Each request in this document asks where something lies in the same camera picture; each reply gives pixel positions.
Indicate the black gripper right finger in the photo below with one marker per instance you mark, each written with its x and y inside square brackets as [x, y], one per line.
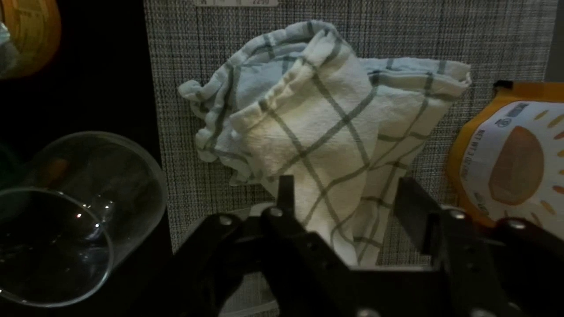
[482, 270]

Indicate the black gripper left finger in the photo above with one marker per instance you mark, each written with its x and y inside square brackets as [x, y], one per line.
[283, 258]

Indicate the orange food pouch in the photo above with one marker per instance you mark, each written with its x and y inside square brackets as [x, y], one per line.
[512, 160]

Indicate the clear drinking glass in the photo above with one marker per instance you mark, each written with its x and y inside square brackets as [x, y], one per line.
[124, 182]

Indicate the black table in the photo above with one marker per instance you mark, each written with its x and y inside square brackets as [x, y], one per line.
[107, 89]

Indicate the grey woven placemat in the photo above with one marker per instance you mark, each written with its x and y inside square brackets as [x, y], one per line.
[412, 29]

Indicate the yellow open can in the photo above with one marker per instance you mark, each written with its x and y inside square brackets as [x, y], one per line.
[33, 36]

